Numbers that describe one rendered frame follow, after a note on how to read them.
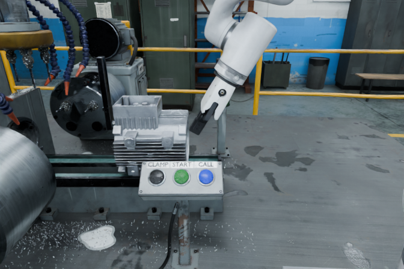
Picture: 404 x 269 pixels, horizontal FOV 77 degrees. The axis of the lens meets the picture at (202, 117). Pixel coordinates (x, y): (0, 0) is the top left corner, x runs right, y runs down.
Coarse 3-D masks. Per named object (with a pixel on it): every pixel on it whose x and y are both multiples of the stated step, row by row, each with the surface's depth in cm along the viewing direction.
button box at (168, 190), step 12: (144, 168) 53; (156, 168) 53; (168, 168) 53; (180, 168) 53; (192, 168) 53; (204, 168) 53; (216, 168) 53; (144, 180) 52; (168, 180) 52; (192, 180) 52; (216, 180) 52; (144, 192) 50; (156, 192) 50; (168, 192) 50; (180, 192) 50; (192, 192) 50; (204, 192) 50; (216, 192) 50
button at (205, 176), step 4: (200, 172) 52; (204, 172) 52; (208, 172) 52; (200, 176) 51; (204, 176) 51; (208, 176) 51; (212, 176) 51; (200, 180) 51; (204, 180) 51; (208, 180) 51; (212, 180) 51
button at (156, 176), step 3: (153, 171) 52; (156, 171) 52; (159, 171) 52; (150, 174) 51; (153, 174) 51; (156, 174) 51; (159, 174) 51; (162, 174) 51; (150, 177) 51; (153, 177) 51; (156, 177) 51; (159, 177) 51; (162, 177) 51; (150, 180) 51; (153, 180) 51; (156, 180) 51; (159, 180) 51; (162, 180) 51; (153, 183) 51; (156, 183) 51; (159, 183) 51
